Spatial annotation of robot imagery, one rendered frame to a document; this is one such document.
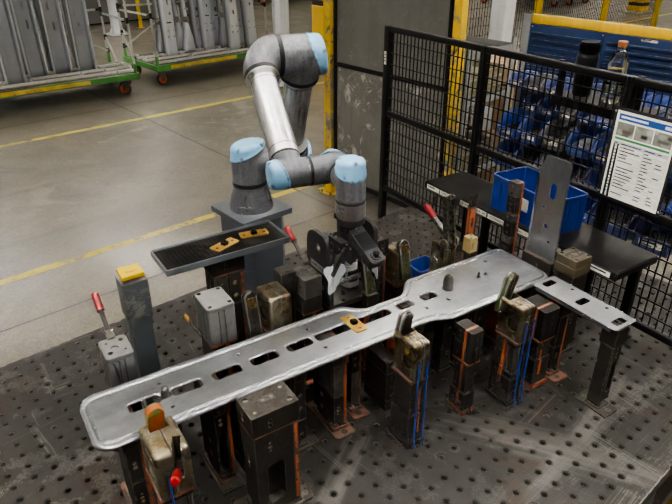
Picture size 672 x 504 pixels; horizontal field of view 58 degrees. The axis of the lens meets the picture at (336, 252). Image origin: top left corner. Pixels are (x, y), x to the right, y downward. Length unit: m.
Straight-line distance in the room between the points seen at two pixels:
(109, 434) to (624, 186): 1.70
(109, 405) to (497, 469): 0.99
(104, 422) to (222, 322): 0.37
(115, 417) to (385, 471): 0.70
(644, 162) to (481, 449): 1.03
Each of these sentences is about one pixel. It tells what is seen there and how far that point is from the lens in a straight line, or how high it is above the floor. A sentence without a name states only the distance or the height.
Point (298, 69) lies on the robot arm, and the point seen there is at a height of 1.61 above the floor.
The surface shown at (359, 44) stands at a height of 1.22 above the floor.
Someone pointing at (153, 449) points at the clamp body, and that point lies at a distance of 1.31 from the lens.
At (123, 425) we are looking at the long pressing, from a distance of 1.46.
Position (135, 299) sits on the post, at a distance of 1.71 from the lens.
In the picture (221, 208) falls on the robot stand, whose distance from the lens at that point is 2.14.
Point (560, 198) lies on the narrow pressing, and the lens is 2.01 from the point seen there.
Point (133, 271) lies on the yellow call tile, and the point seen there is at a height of 1.16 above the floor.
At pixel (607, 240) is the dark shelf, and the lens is 2.24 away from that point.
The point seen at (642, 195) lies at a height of 1.20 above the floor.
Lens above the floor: 1.97
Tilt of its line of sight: 28 degrees down
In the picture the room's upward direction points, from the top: straight up
